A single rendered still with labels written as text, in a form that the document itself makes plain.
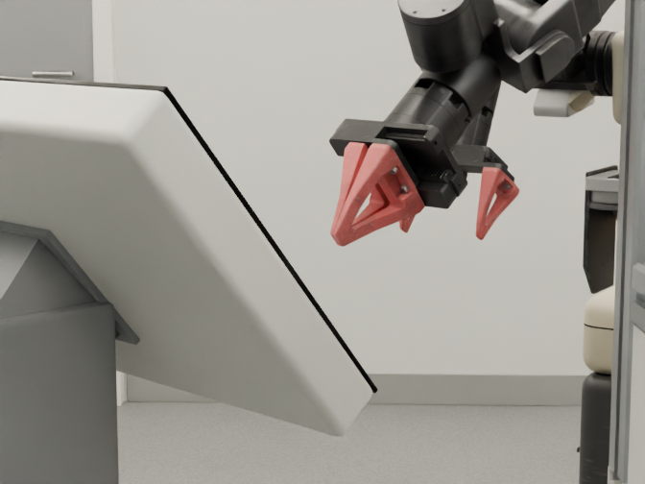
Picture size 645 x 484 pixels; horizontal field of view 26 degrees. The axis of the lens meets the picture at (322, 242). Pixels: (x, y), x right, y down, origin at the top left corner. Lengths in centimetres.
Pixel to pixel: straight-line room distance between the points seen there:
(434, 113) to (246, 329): 25
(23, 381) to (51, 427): 5
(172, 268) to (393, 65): 339
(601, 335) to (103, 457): 119
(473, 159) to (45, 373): 67
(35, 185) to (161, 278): 11
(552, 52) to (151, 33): 329
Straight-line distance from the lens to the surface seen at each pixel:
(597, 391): 221
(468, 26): 110
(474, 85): 114
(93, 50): 435
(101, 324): 110
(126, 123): 88
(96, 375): 111
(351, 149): 110
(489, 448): 408
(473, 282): 443
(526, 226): 441
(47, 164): 97
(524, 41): 116
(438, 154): 107
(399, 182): 110
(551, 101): 189
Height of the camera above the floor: 125
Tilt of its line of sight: 9 degrees down
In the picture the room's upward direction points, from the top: straight up
